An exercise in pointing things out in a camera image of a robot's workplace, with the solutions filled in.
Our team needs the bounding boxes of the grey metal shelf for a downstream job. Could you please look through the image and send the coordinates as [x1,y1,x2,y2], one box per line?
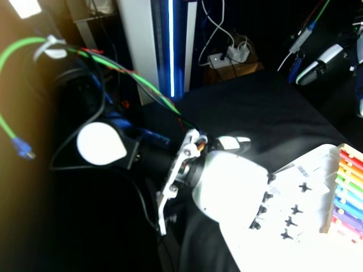
[65,0,120,57]

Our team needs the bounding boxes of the white cable tie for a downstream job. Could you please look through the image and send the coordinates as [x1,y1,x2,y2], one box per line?
[33,35,68,61]

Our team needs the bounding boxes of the white power strip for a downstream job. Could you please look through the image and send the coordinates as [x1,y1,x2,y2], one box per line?
[208,53,232,70]

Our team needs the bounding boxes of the white plastic tray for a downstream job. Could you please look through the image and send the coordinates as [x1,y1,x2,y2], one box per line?
[218,143,363,272]

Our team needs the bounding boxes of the black cable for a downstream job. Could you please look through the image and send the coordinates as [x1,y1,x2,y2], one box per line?
[49,55,160,231]

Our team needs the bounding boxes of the white and blue cable connector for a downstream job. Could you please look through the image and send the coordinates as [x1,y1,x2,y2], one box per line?
[288,21,317,54]

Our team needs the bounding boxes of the black table cloth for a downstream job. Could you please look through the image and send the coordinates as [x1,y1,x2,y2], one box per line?
[141,69,363,272]

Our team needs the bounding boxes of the rainbow wooden toy xylophone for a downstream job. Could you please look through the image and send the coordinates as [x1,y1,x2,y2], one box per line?
[319,143,363,245]

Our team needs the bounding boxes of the white column with blue light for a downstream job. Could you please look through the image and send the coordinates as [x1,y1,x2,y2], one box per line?
[117,0,198,105]

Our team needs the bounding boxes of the white charging cable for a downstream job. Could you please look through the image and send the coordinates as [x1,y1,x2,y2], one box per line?
[197,0,236,67]

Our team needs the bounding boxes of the white charger plug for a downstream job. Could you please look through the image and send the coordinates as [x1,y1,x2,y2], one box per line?
[226,42,250,63]

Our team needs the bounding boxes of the brown cardboard box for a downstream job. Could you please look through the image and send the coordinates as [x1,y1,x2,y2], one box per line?
[204,61,264,84]

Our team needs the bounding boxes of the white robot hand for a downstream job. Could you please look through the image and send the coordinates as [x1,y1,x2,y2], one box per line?
[192,135,337,246]

